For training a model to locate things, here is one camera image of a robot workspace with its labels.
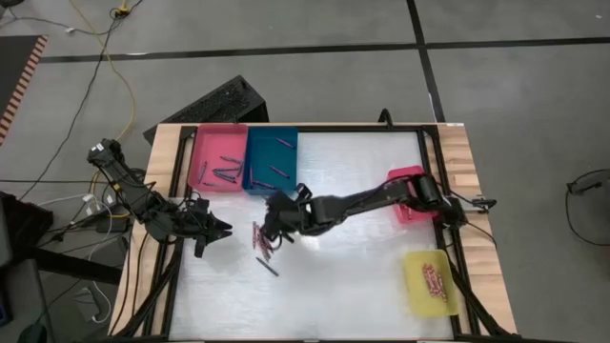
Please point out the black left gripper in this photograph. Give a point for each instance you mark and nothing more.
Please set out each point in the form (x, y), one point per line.
(199, 224)

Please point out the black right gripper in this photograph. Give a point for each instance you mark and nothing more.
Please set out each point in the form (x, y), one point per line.
(290, 214)

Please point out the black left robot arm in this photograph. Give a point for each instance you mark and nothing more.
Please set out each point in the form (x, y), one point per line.
(128, 188)

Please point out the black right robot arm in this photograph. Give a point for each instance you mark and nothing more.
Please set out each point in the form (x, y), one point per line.
(372, 197)

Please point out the blue plastic bin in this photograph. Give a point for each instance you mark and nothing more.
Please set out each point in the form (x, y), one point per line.
(267, 152)

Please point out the large pink plastic bin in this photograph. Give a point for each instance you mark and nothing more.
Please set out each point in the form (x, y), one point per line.
(214, 143)

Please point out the small red plastic bin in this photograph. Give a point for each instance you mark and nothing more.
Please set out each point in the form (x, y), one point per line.
(405, 216)

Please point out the yellow plastic bin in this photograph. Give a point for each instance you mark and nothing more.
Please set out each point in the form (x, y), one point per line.
(417, 286)

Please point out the black floor beam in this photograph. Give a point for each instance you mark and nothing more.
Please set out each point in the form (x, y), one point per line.
(76, 267)

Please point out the grey power adapter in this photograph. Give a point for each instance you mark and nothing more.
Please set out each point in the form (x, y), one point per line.
(88, 302)

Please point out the dark fabric bundle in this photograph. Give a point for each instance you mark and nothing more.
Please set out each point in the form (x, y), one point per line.
(24, 224)

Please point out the black mat orange striped edge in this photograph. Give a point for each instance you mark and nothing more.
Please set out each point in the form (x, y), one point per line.
(14, 62)

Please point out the grey floor device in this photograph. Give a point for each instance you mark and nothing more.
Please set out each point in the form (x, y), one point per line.
(591, 182)

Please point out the black metal table frame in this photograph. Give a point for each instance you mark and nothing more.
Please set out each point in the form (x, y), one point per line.
(362, 128)

